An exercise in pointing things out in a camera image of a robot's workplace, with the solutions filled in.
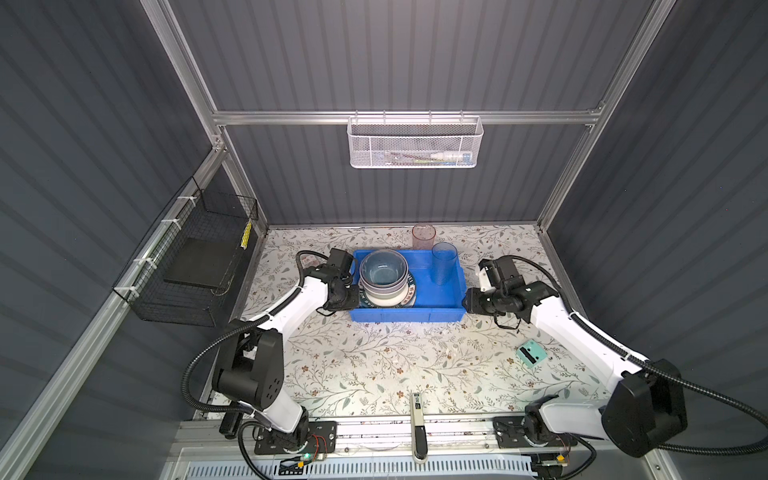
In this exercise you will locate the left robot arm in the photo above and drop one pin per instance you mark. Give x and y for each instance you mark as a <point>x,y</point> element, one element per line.
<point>249,368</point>

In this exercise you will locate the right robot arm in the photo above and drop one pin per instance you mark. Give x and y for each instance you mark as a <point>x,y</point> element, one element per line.
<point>645,408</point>

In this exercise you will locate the grey blue bowl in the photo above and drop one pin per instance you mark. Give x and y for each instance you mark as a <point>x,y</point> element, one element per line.
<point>384,268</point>

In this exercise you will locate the green rim lettered plate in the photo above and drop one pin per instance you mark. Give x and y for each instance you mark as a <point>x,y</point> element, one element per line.
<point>411,288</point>

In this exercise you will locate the black wire basket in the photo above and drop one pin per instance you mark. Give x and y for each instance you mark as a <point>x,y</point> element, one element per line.
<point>204,214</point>

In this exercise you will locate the white wire mesh basket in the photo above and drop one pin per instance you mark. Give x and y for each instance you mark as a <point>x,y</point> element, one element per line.
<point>418,141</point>

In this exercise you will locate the clear blue plastic cup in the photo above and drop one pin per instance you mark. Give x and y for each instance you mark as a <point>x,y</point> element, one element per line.
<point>444,259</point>

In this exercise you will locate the black clamp handle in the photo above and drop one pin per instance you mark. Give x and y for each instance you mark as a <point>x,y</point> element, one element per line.
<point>229,425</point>

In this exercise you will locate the blue plastic bin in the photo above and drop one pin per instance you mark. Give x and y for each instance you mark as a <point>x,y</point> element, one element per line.
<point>434,303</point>

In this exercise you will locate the black pad in basket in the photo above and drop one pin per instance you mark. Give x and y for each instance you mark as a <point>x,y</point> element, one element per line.
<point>202,263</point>

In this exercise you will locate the yellow tag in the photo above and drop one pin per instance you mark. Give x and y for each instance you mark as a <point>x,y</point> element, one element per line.
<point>246,235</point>

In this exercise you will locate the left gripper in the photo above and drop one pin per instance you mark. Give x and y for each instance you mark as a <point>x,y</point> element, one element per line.
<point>352,301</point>

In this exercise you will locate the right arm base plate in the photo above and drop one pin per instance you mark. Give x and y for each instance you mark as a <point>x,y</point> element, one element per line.
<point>518,431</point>

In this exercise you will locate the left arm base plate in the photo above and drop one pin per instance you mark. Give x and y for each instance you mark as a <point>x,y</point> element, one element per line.
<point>312,437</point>

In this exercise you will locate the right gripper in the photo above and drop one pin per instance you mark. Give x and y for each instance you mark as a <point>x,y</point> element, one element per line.
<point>471,303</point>

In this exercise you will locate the purple bowl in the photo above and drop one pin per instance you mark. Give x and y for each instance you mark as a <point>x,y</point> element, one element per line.
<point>384,291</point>

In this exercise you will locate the light green bowl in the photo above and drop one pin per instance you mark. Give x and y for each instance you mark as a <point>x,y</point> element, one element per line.
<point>401,301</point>

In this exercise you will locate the black white handheld device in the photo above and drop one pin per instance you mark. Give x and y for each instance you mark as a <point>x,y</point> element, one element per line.
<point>419,441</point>

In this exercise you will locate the pink plastic cup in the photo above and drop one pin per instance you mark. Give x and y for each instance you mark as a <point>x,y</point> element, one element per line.
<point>423,236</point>

